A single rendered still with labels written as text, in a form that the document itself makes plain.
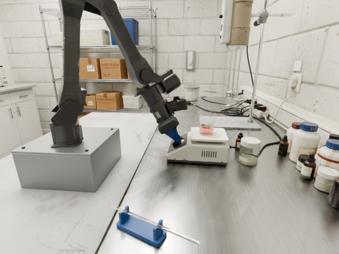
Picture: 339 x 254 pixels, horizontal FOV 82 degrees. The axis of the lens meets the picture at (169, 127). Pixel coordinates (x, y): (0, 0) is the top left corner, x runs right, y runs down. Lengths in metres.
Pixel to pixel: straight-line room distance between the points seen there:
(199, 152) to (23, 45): 3.65
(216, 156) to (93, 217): 0.38
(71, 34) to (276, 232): 0.61
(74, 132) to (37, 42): 3.35
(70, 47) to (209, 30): 2.68
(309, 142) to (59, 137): 0.72
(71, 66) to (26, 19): 3.43
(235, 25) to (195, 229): 0.86
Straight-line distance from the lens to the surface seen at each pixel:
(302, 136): 0.74
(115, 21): 0.58
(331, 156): 0.67
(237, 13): 1.04
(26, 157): 0.60
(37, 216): 0.54
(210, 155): 0.64
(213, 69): 3.09
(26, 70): 4.03
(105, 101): 2.94
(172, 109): 0.62
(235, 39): 1.02
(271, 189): 0.60
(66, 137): 0.57
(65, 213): 0.52
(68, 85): 0.54
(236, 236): 0.45
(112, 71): 2.91
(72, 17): 0.56
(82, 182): 0.55
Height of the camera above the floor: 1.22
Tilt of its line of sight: 18 degrees down
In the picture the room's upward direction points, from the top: straight up
